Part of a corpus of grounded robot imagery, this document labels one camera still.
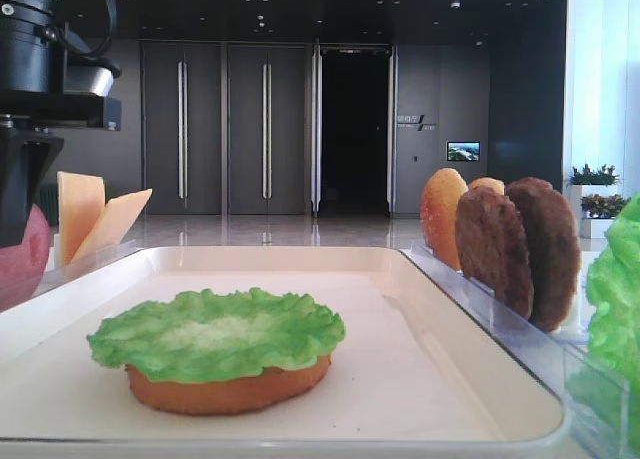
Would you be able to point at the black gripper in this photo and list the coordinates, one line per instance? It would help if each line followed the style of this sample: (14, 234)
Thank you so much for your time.
(26, 155)

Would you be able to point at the red tomato slice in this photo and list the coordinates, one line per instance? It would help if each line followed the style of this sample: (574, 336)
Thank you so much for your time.
(23, 265)

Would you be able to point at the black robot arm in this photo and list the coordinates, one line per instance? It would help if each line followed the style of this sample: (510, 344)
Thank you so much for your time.
(50, 78)

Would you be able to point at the left orange cheese slice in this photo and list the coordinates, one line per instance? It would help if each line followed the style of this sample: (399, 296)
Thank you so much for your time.
(81, 201)

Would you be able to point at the orange cheese slice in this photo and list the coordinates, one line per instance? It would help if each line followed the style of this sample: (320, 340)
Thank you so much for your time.
(114, 222)
(81, 201)

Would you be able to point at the right orange cheese slice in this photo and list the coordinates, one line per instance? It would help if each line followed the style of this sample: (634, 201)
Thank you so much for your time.
(114, 222)

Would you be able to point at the green lettuce leaf on tray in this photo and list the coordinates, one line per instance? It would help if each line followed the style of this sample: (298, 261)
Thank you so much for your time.
(201, 337)

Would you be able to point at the bread slice under lettuce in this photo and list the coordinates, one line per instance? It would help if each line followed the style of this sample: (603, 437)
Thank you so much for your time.
(236, 396)

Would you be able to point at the left brown meat patty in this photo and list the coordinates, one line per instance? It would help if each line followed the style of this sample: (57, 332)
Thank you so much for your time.
(492, 247)

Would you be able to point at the right dark meat patty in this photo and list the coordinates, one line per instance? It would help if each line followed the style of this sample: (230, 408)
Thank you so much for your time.
(554, 249)

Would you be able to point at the upright green lettuce leaf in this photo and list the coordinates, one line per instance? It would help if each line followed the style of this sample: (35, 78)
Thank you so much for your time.
(613, 289)

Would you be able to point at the left clear acrylic rack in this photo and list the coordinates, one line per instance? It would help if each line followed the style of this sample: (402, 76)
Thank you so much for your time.
(57, 274)

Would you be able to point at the clear acrylic rack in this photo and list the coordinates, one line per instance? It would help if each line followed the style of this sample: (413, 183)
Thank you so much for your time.
(604, 411)
(57, 274)

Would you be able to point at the dark double door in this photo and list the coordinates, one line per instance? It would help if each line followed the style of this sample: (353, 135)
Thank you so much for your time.
(225, 128)

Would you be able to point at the left golden bun slice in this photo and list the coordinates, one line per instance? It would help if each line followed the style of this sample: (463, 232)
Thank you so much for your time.
(439, 200)

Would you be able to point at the golden bun slice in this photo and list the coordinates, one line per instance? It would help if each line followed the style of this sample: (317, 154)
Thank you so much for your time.
(496, 185)
(439, 200)

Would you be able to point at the cream rectangular serving tray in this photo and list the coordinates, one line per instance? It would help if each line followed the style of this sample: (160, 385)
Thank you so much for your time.
(415, 377)

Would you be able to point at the right golden bun slice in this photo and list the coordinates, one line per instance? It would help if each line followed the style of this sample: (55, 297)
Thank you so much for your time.
(496, 185)

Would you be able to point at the white planter with plants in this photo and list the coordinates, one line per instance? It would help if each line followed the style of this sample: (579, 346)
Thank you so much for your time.
(596, 199)

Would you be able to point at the right clear acrylic rack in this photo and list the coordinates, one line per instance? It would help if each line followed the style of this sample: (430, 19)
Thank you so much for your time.
(604, 411)

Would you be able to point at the small wall display screen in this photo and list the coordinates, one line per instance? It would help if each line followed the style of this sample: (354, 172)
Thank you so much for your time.
(463, 151)

